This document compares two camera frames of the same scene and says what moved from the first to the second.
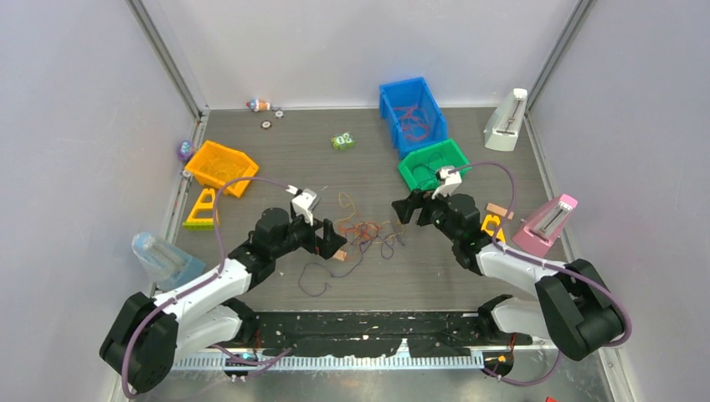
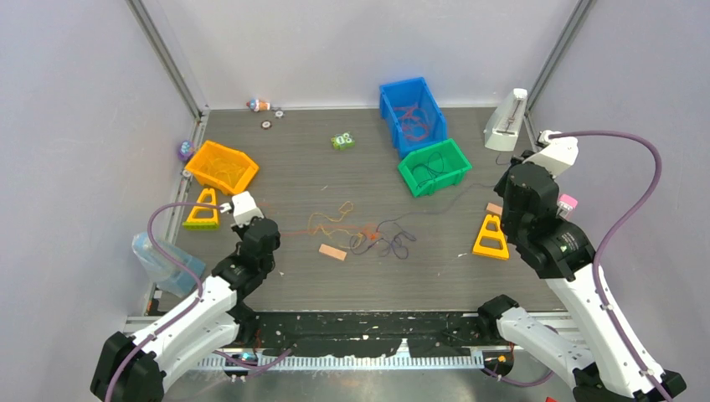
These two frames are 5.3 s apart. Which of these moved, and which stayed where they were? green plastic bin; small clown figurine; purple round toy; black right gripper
Moved: black right gripper
Stayed: green plastic bin; small clown figurine; purple round toy
